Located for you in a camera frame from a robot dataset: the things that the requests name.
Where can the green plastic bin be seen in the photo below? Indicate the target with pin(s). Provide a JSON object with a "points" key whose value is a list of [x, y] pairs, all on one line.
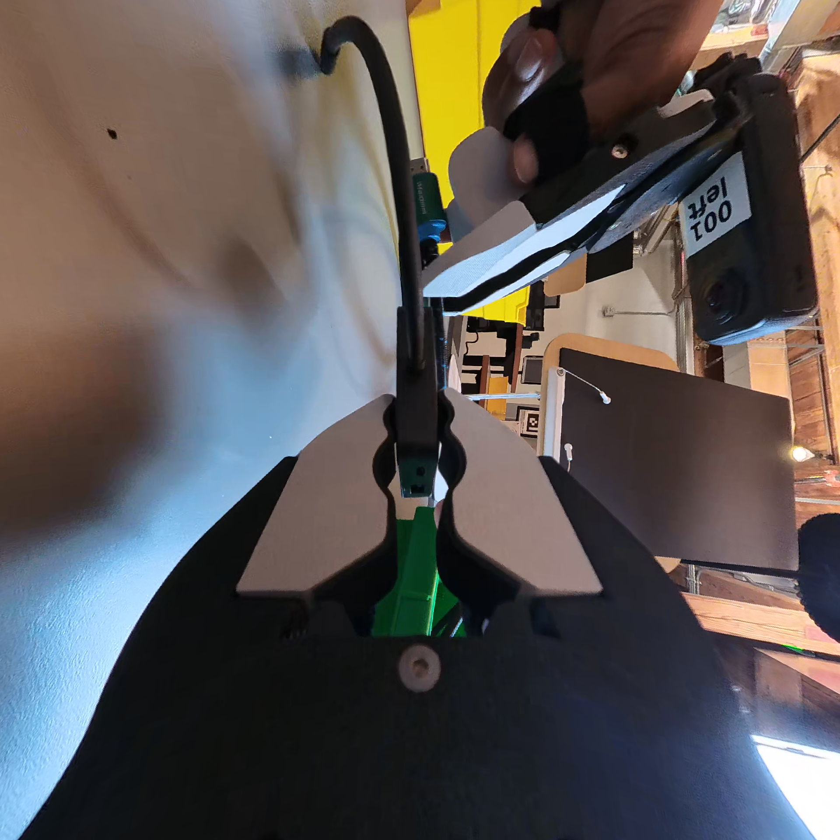
{"points": [[413, 590]]}

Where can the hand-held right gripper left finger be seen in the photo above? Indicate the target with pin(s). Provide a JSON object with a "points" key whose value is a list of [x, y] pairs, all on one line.
{"points": [[321, 512]]}

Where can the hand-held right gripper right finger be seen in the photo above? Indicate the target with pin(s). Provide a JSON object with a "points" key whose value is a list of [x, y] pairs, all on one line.
{"points": [[518, 518]]}

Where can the yellow plastic bin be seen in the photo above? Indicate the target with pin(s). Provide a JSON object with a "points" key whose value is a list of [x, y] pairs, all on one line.
{"points": [[453, 65]]}

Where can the person's left hand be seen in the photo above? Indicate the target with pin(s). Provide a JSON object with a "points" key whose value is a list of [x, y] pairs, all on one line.
{"points": [[630, 52]]}

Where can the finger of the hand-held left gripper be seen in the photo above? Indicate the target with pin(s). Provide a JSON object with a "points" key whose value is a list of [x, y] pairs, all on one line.
{"points": [[485, 256], [499, 292]]}

